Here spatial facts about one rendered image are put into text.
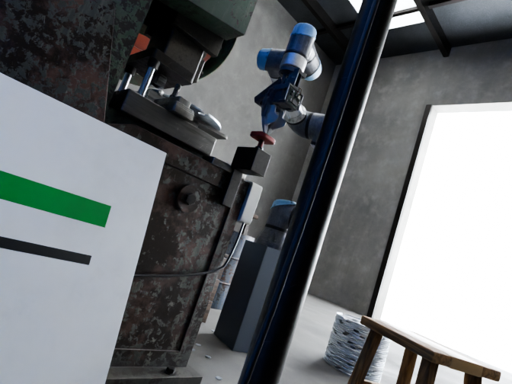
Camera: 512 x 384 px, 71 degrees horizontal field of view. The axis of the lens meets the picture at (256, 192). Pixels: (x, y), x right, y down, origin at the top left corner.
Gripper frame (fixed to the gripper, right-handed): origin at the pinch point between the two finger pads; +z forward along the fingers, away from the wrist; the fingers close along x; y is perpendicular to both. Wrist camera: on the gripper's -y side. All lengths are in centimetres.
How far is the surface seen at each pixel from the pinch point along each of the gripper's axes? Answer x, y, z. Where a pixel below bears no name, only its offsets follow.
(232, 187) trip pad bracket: -0.3, -5.4, 18.6
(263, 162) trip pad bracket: 0.7, 2.9, 9.6
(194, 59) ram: -17.0, -25.6, -17.6
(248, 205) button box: 8.4, -5.3, 21.7
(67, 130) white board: -49, -4, 23
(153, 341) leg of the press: -7, -7, 67
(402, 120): 437, -193, -230
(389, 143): 437, -203, -190
